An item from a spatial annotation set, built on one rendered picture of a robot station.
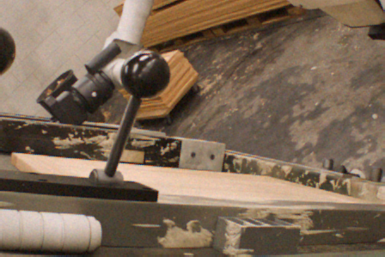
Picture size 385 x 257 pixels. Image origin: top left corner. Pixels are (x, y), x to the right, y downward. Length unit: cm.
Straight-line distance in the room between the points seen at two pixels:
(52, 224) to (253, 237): 17
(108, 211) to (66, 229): 6
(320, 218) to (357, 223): 7
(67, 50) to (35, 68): 50
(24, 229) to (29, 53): 601
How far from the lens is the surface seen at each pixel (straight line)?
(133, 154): 119
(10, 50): 35
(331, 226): 57
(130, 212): 43
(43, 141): 112
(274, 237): 46
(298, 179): 108
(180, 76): 424
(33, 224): 37
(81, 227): 38
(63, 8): 665
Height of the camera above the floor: 151
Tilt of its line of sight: 23 degrees down
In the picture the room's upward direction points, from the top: 40 degrees counter-clockwise
